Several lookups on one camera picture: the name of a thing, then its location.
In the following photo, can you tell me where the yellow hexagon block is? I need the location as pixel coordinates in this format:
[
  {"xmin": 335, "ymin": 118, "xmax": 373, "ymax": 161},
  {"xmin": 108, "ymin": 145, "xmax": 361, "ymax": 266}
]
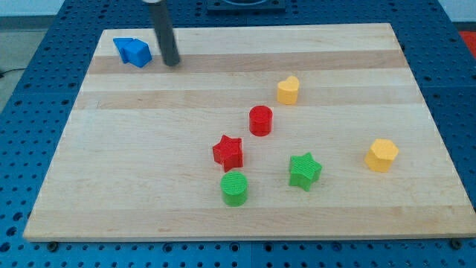
[{"xmin": 364, "ymin": 138, "xmax": 399, "ymax": 173}]

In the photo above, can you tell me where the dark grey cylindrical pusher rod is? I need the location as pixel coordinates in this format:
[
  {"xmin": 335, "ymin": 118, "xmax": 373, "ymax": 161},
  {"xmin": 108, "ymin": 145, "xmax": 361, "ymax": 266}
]
[{"xmin": 148, "ymin": 0, "xmax": 181, "ymax": 66}]

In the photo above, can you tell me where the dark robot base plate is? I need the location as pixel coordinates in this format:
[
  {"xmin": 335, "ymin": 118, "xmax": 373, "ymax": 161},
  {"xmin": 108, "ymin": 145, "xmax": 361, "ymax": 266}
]
[{"xmin": 206, "ymin": 0, "xmax": 286, "ymax": 13}]

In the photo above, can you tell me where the black cable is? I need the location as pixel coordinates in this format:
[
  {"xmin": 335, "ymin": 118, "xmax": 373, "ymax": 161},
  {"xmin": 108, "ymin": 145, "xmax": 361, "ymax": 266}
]
[{"xmin": 0, "ymin": 67, "xmax": 25, "ymax": 79}]

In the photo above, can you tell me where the yellow heart block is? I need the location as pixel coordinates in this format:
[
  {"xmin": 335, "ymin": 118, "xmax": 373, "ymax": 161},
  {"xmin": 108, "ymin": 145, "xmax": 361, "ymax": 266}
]
[{"xmin": 277, "ymin": 76, "xmax": 300, "ymax": 105}]

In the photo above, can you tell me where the wooden board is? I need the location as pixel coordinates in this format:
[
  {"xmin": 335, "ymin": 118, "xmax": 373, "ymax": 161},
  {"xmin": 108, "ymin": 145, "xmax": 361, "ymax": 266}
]
[{"xmin": 24, "ymin": 23, "xmax": 475, "ymax": 242}]

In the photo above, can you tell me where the blue triangular block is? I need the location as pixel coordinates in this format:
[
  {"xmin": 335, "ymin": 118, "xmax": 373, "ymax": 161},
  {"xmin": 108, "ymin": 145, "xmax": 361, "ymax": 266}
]
[{"xmin": 112, "ymin": 37, "xmax": 133, "ymax": 63}]

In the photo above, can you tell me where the green cylinder block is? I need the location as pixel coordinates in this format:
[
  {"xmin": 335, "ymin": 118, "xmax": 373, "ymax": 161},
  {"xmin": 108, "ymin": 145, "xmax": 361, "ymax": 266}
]
[{"xmin": 220, "ymin": 171, "xmax": 248, "ymax": 207}]

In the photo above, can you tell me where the red star block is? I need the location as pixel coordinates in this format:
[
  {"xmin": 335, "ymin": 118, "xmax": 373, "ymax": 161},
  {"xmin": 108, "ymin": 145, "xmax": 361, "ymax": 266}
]
[{"xmin": 212, "ymin": 135, "xmax": 243, "ymax": 172}]

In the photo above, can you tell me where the red cylinder block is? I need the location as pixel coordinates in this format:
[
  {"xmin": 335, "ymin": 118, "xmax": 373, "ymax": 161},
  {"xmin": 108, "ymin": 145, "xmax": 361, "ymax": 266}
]
[{"xmin": 248, "ymin": 106, "xmax": 273, "ymax": 136}]

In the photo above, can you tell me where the green star block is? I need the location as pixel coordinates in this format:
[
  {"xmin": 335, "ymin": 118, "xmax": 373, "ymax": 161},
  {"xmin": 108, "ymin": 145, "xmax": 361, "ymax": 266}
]
[{"xmin": 289, "ymin": 152, "xmax": 323, "ymax": 191}]

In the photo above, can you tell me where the blue cube block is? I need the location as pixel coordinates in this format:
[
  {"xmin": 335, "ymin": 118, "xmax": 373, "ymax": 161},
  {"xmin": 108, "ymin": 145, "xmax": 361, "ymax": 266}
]
[{"xmin": 122, "ymin": 39, "xmax": 152, "ymax": 68}]

